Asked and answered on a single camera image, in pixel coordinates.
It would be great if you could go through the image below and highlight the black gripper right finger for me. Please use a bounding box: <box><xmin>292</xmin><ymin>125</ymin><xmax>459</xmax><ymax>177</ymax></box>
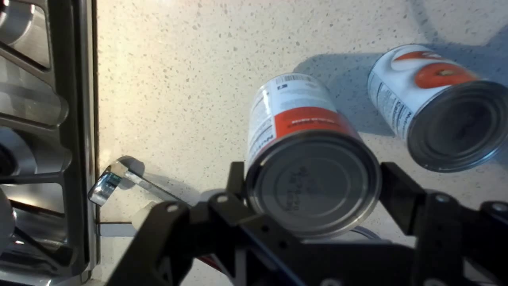
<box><xmin>380</xmin><ymin>161</ymin><xmax>508</xmax><ymax>286</ymax></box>

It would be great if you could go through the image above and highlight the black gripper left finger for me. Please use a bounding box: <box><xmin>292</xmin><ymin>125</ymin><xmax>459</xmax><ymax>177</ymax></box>
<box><xmin>105</xmin><ymin>161</ymin><xmax>257</xmax><ymax>286</ymax></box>

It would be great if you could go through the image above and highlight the white can red band label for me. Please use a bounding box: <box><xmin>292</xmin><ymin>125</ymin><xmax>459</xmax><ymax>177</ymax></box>
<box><xmin>243</xmin><ymin>72</ymin><xmax>384</xmax><ymax>241</ymax></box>

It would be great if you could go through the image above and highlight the white can tomato picture label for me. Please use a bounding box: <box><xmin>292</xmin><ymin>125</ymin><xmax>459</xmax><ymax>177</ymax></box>
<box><xmin>367</xmin><ymin>44</ymin><xmax>508</xmax><ymax>175</ymax></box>

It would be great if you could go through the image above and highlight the stainless steel gas stove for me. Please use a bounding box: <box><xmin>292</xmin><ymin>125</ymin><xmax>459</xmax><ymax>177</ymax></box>
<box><xmin>0</xmin><ymin>0</ymin><xmax>102</xmax><ymax>286</ymax></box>

